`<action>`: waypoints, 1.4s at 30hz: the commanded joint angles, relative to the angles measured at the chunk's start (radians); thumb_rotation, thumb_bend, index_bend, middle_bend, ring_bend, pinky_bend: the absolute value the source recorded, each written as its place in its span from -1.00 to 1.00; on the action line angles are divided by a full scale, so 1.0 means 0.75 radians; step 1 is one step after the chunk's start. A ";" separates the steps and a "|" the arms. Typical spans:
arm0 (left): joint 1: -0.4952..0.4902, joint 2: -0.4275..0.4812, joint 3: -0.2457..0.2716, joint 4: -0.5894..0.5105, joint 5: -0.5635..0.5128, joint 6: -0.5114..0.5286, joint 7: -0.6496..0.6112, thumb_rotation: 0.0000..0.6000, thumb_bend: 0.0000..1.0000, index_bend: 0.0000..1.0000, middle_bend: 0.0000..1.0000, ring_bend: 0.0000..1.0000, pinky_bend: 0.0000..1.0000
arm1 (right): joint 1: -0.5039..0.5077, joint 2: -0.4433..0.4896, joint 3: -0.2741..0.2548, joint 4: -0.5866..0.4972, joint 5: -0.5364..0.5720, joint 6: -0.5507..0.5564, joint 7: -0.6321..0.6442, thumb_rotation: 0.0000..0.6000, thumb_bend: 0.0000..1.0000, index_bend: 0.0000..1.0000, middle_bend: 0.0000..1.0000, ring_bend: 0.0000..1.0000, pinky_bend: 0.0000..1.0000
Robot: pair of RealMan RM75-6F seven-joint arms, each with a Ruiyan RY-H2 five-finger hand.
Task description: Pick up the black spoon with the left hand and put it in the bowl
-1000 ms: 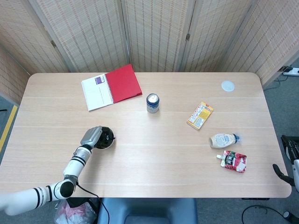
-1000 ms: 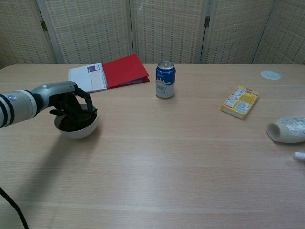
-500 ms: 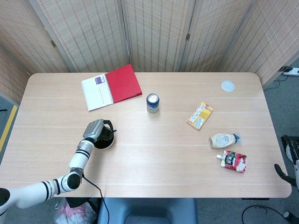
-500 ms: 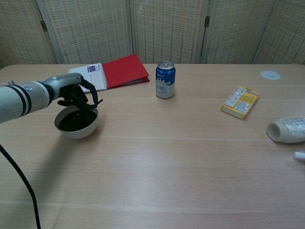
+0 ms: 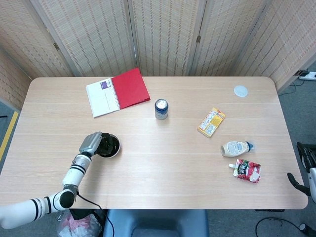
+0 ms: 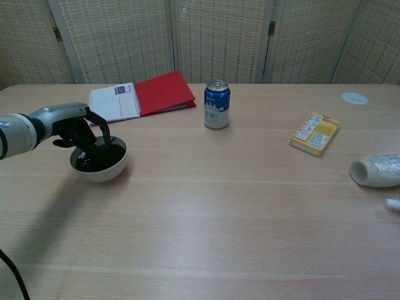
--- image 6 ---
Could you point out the blue white drink can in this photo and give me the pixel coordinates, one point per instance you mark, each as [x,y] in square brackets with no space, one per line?
[216,109]

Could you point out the red spiral notebook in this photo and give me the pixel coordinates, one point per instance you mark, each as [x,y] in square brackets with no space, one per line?
[162,93]

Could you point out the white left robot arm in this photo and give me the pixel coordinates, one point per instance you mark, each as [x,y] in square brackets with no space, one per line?
[15,136]

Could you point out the brass screen hinge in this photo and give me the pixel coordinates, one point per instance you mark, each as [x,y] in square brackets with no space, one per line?
[56,33]
[272,27]

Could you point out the white bowl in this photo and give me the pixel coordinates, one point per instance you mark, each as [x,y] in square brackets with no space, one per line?
[103,172]

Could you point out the woven folding screen panel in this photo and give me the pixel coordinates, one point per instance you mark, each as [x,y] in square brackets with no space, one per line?
[218,40]
[118,40]
[309,40]
[28,43]
[375,40]

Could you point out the yellow cardboard box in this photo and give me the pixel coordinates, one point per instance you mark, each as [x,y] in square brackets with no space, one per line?
[315,134]

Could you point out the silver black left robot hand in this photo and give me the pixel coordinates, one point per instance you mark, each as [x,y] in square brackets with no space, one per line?
[62,117]

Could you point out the cream squeeze bottle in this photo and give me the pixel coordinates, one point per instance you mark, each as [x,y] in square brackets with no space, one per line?
[378,172]

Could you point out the white round table cap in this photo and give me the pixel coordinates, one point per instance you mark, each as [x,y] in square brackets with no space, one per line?
[354,97]

